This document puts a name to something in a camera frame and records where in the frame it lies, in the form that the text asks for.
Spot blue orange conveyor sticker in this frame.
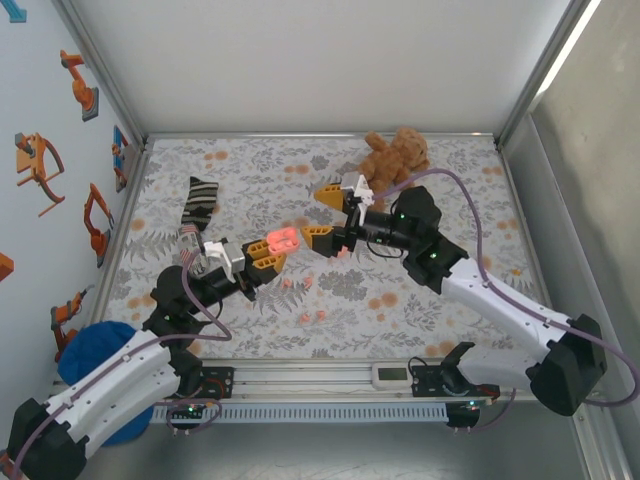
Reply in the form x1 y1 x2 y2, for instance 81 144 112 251
110 124 132 194

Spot black white striped sock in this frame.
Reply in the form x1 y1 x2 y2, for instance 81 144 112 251
179 175 220 234

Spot white slotted cable duct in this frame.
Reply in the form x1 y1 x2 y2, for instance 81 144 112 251
151 403 450 425

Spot aluminium frame post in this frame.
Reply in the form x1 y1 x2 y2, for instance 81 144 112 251
49 0 151 151
494 0 601 151

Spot blue cloth bundle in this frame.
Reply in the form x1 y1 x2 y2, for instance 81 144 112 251
57 321 156 448

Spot orange claw gripper sticker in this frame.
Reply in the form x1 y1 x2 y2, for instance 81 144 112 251
13 132 67 219

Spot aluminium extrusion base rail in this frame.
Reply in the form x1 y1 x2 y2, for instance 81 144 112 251
199 363 506 401

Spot white digital display device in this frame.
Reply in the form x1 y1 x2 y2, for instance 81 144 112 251
370 363 415 390

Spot brown teddy bear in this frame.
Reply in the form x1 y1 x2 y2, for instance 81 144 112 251
357 127 432 211

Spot aluminium frame rail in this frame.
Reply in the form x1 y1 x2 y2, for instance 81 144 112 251
497 142 566 351
89 142 154 321
144 130 499 142

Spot floral print tablecloth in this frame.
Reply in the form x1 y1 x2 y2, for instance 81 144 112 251
102 137 551 361

